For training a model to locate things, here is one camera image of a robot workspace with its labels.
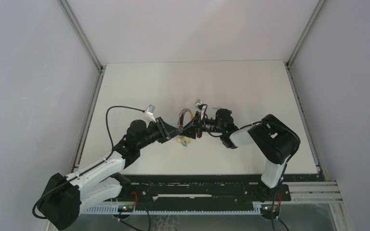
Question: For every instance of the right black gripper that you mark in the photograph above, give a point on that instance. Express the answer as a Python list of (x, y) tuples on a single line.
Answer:
[(193, 132)]

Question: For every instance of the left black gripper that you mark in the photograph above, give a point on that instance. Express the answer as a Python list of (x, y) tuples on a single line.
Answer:
[(166, 132)]

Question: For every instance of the yellow key tag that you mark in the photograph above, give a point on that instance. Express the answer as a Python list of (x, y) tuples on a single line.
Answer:
[(183, 140)]

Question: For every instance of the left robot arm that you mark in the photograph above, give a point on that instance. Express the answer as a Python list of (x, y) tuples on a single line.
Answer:
[(66, 197)]

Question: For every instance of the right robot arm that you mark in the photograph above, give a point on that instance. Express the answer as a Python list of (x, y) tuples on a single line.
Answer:
[(275, 140)]

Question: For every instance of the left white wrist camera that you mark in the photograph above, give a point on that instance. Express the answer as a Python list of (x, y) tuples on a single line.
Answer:
[(149, 112)]

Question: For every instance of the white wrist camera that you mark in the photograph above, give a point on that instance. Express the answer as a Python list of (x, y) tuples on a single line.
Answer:
[(199, 104), (149, 112)]

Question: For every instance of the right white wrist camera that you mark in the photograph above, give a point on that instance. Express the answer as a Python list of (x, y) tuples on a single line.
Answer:
[(199, 104)]

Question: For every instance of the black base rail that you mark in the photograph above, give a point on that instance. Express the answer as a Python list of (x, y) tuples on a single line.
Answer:
[(205, 192)]

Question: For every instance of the white slotted cable duct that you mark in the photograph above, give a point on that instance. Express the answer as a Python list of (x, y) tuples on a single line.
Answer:
[(109, 209)]

